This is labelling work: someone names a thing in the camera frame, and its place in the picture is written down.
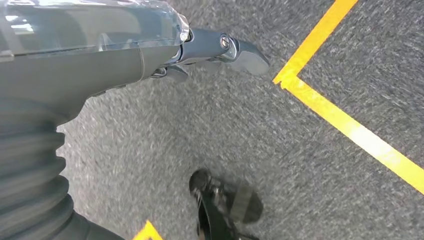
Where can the black robot foot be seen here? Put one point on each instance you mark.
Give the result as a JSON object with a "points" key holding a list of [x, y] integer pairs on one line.
{"points": [[242, 205]]}

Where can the yellow floor tape square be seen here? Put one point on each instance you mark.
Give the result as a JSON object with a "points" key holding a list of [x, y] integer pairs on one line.
{"points": [[147, 232]]}

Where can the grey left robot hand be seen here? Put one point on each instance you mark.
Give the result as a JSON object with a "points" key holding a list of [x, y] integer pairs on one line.
{"points": [[82, 59]]}

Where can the yellow floor tape marking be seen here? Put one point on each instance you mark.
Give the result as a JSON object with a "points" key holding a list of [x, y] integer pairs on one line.
{"points": [[331, 109]]}

